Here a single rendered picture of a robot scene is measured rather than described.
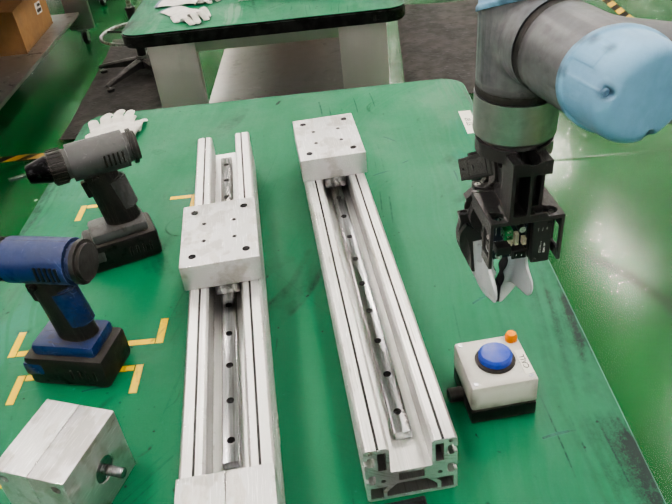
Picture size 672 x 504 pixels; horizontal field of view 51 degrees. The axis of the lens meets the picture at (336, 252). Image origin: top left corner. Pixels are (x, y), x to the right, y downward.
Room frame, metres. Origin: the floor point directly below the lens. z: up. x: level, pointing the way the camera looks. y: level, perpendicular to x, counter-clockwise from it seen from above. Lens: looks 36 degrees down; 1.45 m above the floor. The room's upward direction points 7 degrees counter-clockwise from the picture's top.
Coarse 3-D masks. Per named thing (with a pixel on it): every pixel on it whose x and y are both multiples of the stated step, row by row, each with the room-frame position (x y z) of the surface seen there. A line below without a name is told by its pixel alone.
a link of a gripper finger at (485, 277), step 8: (480, 240) 0.58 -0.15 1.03; (480, 248) 0.58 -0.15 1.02; (480, 256) 0.58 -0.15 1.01; (480, 264) 0.58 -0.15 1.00; (472, 272) 0.59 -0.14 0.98; (480, 272) 0.58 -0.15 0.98; (488, 272) 0.56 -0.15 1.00; (480, 280) 0.58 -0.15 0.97; (488, 280) 0.56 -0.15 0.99; (488, 288) 0.56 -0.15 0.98; (496, 288) 0.54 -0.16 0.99; (488, 296) 0.59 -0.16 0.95; (496, 296) 0.54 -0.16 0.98
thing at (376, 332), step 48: (336, 192) 1.03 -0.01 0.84; (336, 240) 0.85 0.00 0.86; (384, 240) 0.83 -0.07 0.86; (336, 288) 0.74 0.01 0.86; (384, 288) 0.73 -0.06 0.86; (336, 336) 0.69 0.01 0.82; (384, 336) 0.66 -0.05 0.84; (384, 384) 0.58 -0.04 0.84; (432, 384) 0.54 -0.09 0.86; (384, 432) 0.49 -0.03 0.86; (432, 432) 0.48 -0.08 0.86; (384, 480) 0.47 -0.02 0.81; (432, 480) 0.48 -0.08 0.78
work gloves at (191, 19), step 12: (168, 0) 2.54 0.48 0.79; (180, 0) 2.53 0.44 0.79; (192, 0) 2.51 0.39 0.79; (204, 0) 2.48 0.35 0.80; (216, 0) 2.50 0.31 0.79; (168, 12) 2.40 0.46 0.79; (180, 12) 2.37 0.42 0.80; (192, 12) 2.30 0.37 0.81; (204, 12) 2.32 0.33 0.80; (192, 24) 2.26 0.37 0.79
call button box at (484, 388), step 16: (464, 352) 0.61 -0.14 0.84; (512, 352) 0.60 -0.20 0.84; (464, 368) 0.59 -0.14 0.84; (480, 368) 0.58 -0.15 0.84; (512, 368) 0.58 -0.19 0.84; (528, 368) 0.57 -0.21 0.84; (464, 384) 0.58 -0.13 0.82; (480, 384) 0.56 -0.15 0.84; (496, 384) 0.56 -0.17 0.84; (512, 384) 0.55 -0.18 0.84; (528, 384) 0.56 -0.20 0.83; (464, 400) 0.58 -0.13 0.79; (480, 400) 0.55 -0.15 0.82; (496, 400) 0.55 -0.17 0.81; (512, 400) 0.55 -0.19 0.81; (528, 400) 0.56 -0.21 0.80; (480, 416) 0.55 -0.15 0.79; (496, 416) 0.55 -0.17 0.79
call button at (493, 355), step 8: (488, 344) 0.61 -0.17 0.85; (496, 344) 0.61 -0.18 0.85; (480, 352) 0.60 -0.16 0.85; (488, 352) 0.59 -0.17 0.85; (496, 352) 0.59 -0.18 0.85; (504, 352) 0.59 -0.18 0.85; (480, 360) 0.59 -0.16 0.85; (488, 360) 0.58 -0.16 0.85; (496, 360) 0.58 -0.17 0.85; (504, 360) 0.58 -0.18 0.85; (496, 368) 0.57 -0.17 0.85
